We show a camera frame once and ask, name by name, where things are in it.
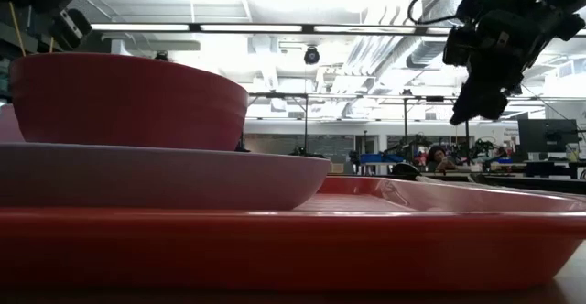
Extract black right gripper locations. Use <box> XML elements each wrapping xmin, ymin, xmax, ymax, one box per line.
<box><xmin>450</xmin><ymin>8</ymin><xmax>550</xmax><ymax>125</ymax></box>

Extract black robot station frame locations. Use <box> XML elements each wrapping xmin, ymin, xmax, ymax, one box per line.
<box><xmin>246</xmin><ymin>92</ymin><xmax>313</xmax><ymax>157</ymax></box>
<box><xmin>402</xmin><ymin>94</ymin><xmax>473</xmax><ymax>159</ymax></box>

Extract red plastic tray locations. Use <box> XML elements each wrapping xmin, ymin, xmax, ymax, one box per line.
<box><xmin>0</xmin><ymin>175</ymin><xmax>586</xmax><ymax>292</ymax></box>

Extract black metal table frame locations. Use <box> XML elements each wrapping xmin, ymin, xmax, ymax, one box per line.
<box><xmin>473</xmin><ymin>171</ymin><xmax>586</xmax><ymax>196</ymax></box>

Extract person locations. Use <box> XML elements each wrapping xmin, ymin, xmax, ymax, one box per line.
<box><xmin>425</xmin><ymin>145</ymin><xmax>460</xmax><ymax>174</ymax></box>

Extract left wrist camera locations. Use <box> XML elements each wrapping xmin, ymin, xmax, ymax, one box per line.
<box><xmin>49</xmin><ymin>7</ymin><xmax>93</xmax><ymax>51</ymax></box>

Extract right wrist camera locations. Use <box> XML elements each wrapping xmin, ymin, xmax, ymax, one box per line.
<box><xmin>442</xmin><ymin>24</ymin><xmax>478</xmax><ymax>68</ymax></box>

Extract magenta plastic bowl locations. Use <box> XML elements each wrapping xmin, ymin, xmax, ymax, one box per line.
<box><xmin>8</xmin><ymin>51</ymin><xmax>250</xmax><ymax>152</ymax></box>

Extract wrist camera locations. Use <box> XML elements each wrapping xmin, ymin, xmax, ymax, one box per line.
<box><xmin>442</xmin><ymin>24</ymin><xmax>478</xmax><ymax>68</ymax></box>
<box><xmin>49</xmin><ymin>7</ymin><xmax>93</xmax><ymax>51</ymax></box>

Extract long light strip bar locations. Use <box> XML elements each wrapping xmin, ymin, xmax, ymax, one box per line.
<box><xmin>90</xmin><ymin>22</ymin><xmax>505</xmax><ymax>38</ymax></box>

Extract black computer monitor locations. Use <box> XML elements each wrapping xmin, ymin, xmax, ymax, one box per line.
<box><xmin>517</xmin><ymin>118</ymin><xmax>580</xmax><ymax>155</ymax></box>

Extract black overhead camera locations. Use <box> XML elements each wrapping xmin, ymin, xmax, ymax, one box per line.
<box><xmin>302</xmin><ymin>45</ymin><xmax>321</xmax><ymax>67</ymax></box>

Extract lilac ribbed plastic mug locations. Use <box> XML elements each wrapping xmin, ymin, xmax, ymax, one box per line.
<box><xmin>0</xmin><ymin>103</ymin><xmax>26</xmax><ymax>144</ymax></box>

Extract silver ventilation duct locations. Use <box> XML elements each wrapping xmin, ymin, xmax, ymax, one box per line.
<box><xmin>405</xmin><ymin>0</ymin><xmax>477</xmax><ymax>70</ymax></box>

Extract lavender plastic plate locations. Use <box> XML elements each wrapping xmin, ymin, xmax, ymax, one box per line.
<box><xmin>0</xmin><ymin>141</ymin><xmax>332</xmax><ymax>212</ymax></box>

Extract blue plastic bin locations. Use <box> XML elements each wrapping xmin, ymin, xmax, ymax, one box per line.
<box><xmin>358</xmin><ymin>153</ymin><xmax>405</xmax><ymax>166</ymax></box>

